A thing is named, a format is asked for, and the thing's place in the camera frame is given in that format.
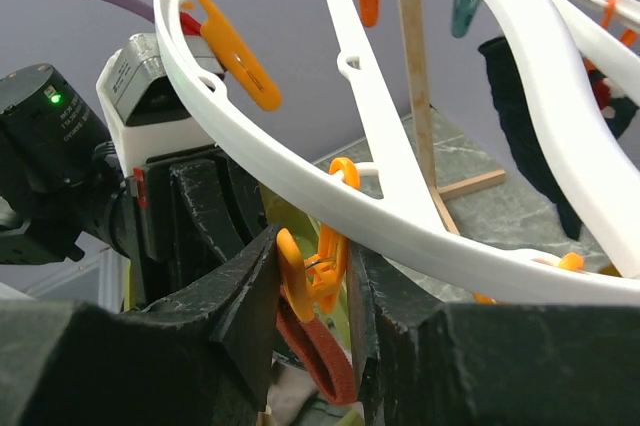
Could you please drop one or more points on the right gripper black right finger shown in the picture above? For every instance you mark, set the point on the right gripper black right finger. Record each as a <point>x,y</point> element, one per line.
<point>420,361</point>

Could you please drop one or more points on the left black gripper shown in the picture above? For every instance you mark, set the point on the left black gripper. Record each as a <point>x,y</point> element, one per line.
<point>195,210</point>

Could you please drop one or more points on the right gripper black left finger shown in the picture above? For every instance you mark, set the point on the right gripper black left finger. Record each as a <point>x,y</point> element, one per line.
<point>199,356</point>

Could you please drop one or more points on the taupe sock with striped cuff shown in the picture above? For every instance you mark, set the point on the taupe sock with striped cuff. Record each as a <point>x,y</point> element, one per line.
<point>326,368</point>

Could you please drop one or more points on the orange clothes clip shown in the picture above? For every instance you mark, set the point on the orange clothes clip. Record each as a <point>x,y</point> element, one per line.
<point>315,281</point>

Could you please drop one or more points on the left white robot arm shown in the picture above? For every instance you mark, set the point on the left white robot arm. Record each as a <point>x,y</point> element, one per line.
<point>60,175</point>

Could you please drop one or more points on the orange clip left rim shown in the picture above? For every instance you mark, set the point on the orange clip left rim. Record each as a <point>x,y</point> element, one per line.
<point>231,51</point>

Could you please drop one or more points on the white round sock hanger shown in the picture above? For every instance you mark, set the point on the white round sock hanger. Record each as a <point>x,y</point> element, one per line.
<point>549,39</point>

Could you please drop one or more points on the teal clothes clip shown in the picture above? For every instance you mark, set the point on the teal clothes clip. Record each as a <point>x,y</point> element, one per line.
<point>463,13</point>

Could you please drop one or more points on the olive green plastic basket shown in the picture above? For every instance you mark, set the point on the olive green plastic basket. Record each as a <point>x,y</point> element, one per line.
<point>306,231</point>

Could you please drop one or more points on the wooden clothes rack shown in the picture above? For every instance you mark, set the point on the wooden clothes rack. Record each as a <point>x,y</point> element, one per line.
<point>411,17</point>

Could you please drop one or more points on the dark navy hanging sock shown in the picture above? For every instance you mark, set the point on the dark navy hanging sock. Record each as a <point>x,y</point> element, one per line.
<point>509,101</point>

